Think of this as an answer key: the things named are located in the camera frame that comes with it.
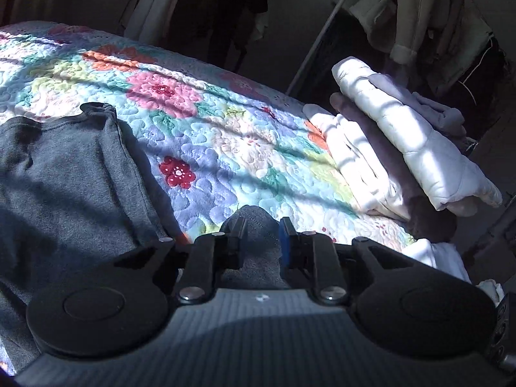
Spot dark grey henley shirt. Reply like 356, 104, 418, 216
0, 101, 292, 376

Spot dark clothes on rack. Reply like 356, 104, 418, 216
164, 0, 269, 66

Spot floral quilted bedspread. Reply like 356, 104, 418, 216
1, 21, 413, 251

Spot crumpled white clothing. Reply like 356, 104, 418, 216
402, 239, 505, 306

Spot folded white garment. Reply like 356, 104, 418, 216
303, 104, 410, 222

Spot folded dark purple garment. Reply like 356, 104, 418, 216
330, 93, 457, 243

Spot folded lavender garment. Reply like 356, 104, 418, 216
368, 74, 466, 137

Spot white garment on rack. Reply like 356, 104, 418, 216
119, 0, 178, 45

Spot white standing pole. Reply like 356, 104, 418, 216
286, 0, 346, 98

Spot hanging cream jacket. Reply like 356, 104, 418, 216
344, 0, 497, 97

